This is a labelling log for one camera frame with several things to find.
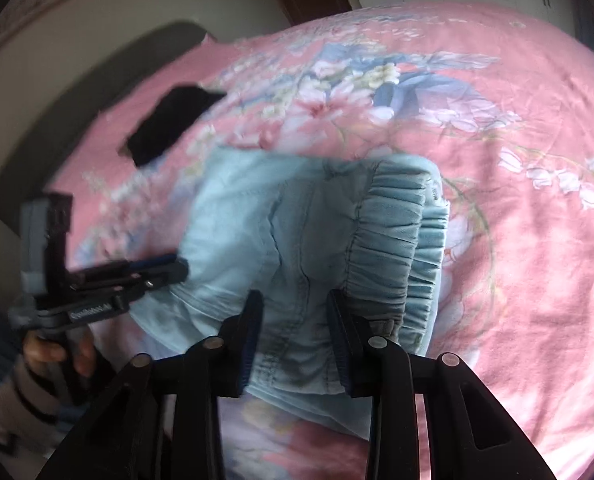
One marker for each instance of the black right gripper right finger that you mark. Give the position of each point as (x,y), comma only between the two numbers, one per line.
(368,365)

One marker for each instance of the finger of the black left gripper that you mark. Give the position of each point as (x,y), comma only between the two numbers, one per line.
(154,273)

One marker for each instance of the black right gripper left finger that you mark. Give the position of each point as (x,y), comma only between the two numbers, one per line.
(234,360)

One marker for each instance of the light blue strawberry pants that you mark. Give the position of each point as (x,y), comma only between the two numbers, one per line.
(295,228)

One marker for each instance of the striped sleeve left forearm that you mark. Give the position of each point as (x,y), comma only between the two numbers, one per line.
(29,407)

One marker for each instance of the person's left hand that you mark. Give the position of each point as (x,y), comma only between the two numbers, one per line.
(39,354)

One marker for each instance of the black folded garment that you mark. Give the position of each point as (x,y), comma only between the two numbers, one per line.
(174,113)

